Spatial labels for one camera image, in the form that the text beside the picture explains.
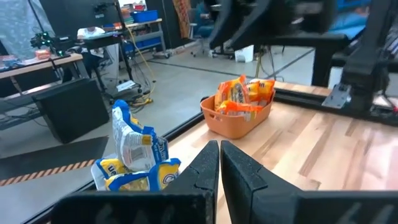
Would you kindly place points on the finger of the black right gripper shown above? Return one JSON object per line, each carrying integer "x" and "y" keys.
{"x": 227, "y": 21}
{"x": 259, "y": 21}

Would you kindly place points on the grey shelf cart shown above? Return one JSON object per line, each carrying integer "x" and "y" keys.
{"x": 149, "y": 36}

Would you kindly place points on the silver metal bracket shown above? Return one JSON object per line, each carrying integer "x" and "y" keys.
{"x": 337, "y": 96}

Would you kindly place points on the person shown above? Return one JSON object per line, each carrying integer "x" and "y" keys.
{"x": 90, "y": 32}
{"x": 205, "y": 31}

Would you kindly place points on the orange plastic bin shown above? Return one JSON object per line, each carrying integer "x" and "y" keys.
{"x": 233, "y": 126}

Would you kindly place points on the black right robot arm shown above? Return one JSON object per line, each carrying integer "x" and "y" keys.
{"x": 363, "y": 62}

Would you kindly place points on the wooden desk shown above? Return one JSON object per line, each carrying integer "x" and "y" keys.
{"x": 37, "y": 63}

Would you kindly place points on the black device green lights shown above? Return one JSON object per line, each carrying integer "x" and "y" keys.
{"x": 42, "y": 39}

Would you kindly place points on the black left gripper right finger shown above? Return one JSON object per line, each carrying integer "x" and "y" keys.
{"x": 248, "y": 196}

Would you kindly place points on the blue storage bin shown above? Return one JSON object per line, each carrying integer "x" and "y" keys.
{"x": 144, "y": 16}

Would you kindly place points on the orange patterned fabric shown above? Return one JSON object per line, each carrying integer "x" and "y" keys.
{"x": 182, "y": 18}

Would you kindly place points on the black hazard-striped floor mat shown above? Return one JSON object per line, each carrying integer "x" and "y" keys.
{"x": 46, "y": 155}

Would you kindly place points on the white paper sheet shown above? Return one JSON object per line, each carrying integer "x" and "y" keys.
{"x": 126, "y": 85}

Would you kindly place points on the large black monitor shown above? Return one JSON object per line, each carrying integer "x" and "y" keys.
{"x": 71, "y": 12}

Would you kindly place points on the monitor with blue screen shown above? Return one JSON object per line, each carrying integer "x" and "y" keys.
{"x": 351, "y": 21}

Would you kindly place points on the small orange box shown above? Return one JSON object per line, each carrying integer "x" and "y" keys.
{"x": 42, "y": 54}

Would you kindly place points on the black floor box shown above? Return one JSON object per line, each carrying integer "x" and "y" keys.
{"x": 71, "y": 109}

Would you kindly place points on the grey curtain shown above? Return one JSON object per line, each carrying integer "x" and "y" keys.
{"x": 18, "y": 25}

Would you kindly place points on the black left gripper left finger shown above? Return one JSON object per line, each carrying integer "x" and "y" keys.
{"x": 202, "y": 180}

